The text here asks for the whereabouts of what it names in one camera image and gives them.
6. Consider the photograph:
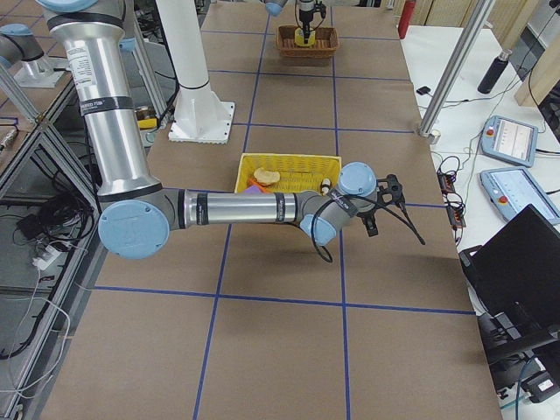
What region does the near teach pendant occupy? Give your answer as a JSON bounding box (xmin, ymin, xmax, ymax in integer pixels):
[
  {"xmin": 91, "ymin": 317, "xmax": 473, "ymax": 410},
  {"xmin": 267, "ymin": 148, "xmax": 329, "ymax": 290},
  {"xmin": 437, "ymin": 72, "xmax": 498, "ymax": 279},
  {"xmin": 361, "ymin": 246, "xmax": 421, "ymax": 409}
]
[{"xmin": 479, "ymin": 167, "xmax": 559, "ymax": 225}]

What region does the far teach pendant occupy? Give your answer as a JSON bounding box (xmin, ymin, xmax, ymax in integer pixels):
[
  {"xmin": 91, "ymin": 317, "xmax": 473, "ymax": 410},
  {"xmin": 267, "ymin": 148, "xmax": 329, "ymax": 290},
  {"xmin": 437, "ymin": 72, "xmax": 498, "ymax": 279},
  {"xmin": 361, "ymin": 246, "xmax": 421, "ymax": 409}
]
[{"xmin": 480, "ymin": 115, "xmax": 538, "ymax": 167}]

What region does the panda figurine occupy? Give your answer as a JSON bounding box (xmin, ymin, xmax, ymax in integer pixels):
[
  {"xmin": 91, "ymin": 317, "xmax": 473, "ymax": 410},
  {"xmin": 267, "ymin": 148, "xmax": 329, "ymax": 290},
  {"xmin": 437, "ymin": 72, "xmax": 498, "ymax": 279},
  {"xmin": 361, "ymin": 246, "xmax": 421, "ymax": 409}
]
[{"xmin": 320, "ymin": 178, "xmax": 332, "ymax": 195}]

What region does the metal camera post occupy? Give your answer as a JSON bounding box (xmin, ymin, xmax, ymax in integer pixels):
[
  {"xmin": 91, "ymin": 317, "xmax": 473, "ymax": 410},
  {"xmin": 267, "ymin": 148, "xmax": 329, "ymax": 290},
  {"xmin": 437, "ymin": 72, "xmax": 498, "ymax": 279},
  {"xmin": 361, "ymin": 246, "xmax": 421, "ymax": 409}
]
[{"xmin": 418, "ymin": 0, "xmax": 495, "ymax": 145}]

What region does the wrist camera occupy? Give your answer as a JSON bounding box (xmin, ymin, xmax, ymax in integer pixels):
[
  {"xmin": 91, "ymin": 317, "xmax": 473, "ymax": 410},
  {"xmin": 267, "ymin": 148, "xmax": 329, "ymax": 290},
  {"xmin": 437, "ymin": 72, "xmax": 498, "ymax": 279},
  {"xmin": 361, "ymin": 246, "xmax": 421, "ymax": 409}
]
[{"xmin": 377, "ymin": 174, "xmax": 405, "ymax": 210}]

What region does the orange toy carrot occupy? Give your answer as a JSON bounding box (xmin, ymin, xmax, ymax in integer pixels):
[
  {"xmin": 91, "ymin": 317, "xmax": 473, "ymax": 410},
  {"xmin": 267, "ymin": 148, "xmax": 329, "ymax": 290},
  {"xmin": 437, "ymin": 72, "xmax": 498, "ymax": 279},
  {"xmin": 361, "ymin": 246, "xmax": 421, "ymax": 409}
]
[{"xmin": 248, "ymin": 178, "xmax": 270, "ymax": 193}]

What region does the purple foam block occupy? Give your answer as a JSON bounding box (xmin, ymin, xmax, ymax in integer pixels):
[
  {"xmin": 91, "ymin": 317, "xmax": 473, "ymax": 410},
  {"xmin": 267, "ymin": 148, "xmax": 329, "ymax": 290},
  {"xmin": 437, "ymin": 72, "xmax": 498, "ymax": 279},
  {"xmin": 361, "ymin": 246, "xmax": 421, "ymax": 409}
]
[{"xmin": 243, "ymin": 185, "xmax": 263, "ymax": 194}]

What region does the brown wicker basket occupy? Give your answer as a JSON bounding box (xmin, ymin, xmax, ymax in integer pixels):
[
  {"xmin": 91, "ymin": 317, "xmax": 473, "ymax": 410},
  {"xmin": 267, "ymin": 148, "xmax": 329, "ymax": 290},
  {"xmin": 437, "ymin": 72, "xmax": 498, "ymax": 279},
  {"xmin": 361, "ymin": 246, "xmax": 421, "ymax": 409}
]
[{"xmin": 276, "ymin": 25, "xmax": 340, "ymax": 59}]

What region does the black adapter with cable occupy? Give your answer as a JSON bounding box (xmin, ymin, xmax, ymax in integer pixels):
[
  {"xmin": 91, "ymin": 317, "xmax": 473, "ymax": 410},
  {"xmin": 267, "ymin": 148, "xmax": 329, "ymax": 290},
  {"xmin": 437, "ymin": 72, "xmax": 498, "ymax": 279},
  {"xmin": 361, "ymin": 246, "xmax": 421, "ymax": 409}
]
[{"xmin": 416, "ymin": 86, "xmax": 431, "ymax": 95}]

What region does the yellow tape roll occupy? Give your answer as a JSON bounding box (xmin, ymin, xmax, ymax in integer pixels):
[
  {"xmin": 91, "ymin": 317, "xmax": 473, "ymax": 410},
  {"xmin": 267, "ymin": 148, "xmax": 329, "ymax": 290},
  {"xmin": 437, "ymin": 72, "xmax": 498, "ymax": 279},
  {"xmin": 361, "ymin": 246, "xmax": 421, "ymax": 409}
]
[{"xmin": 294, "ymin": 27, "xmax": 316, "ymax": 47}]

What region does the orange power strip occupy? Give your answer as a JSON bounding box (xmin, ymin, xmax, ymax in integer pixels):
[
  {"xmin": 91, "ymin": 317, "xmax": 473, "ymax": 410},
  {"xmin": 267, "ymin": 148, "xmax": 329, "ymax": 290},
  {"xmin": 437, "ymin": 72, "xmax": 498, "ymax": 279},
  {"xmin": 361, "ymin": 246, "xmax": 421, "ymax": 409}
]
[{"xmin": 437, "ymin": 171, "xmax": 466, "ymax": 230}]

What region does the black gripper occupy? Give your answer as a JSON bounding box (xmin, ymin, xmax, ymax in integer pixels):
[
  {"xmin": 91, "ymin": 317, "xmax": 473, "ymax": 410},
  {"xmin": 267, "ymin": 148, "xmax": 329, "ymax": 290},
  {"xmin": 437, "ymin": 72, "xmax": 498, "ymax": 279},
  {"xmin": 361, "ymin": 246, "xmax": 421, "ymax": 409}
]
[
  {"xmin": 296, "ymin": 3, "xmax": 315, "ymax": 43},
  {"xmin": 357, "ymin": 205, "xmax": 379, "ymax": 236}
]

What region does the teach pendant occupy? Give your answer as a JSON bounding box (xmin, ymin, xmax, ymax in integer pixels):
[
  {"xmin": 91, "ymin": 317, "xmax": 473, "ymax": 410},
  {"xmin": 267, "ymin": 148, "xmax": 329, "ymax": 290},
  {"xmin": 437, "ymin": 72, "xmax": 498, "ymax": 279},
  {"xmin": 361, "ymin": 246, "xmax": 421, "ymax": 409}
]
[
  {"xmin": 480, "ymin": 115, "xmax": 538, "ymax": 167},
  {"xmin": 479, "ymin": 167, "xmax": 559, "ymax": 225}
]

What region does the toy bread piece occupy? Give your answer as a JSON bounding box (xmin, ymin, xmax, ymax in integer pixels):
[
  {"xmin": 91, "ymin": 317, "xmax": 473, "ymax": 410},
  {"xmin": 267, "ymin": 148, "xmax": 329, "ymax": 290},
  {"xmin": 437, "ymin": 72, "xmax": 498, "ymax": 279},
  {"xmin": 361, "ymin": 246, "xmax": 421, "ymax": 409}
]
[{"xmin": 253, "ymin": 167, "xmax": 281, "ymax": 186}]

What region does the aluminium frame rack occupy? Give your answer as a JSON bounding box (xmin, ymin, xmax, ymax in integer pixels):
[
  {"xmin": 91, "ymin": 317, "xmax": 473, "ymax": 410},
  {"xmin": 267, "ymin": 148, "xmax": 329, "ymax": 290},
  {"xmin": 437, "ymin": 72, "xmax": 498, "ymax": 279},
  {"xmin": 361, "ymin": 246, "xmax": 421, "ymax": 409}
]
[{"xmin": 1, "ymin": 38, "xmax": 105, "ymax": 419}]

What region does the white enamel pot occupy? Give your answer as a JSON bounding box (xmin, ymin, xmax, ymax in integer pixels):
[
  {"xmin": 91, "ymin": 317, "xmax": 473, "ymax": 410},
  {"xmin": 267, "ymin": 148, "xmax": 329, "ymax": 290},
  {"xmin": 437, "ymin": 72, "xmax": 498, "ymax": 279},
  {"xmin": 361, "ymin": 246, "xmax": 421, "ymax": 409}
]
[{"xmin": 135, "ymin": 106, "xmax": 158, "ymax": 148}]

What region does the black laptop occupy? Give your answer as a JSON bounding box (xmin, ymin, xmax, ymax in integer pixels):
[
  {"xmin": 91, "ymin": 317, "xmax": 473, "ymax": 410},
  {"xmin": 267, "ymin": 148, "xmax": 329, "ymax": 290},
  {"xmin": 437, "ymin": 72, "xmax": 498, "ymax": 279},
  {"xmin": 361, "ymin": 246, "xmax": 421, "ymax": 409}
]
[{"xmin": 459, "ymin": 205, "xmax": 559, "ymax": 327}]

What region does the black water bottle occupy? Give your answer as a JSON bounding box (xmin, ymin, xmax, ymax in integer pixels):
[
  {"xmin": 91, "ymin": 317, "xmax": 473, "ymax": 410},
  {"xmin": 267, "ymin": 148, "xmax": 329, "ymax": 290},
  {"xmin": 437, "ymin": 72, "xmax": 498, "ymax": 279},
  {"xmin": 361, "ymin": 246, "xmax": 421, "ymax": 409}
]
[{"xmin": 477, "ymin": 49, "xmax": 512, "ymax": 95}]

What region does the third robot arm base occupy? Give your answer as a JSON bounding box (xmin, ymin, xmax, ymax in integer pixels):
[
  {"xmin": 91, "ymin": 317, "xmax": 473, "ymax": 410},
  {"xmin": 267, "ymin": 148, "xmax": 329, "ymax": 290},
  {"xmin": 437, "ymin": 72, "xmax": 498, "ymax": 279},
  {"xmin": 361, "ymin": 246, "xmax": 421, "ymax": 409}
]
[{"xmin": 1, "ymin": 24, "xmax": 68, "ymax": 88}]

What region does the yellow woven basket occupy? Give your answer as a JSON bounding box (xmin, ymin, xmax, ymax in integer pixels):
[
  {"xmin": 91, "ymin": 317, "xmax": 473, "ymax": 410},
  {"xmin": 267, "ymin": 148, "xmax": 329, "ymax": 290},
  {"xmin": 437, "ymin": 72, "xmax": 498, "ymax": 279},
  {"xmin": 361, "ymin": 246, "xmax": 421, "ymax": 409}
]
[{"xmin": 234, "ymin": 153, "xmax": 342, "ymax": 193}]

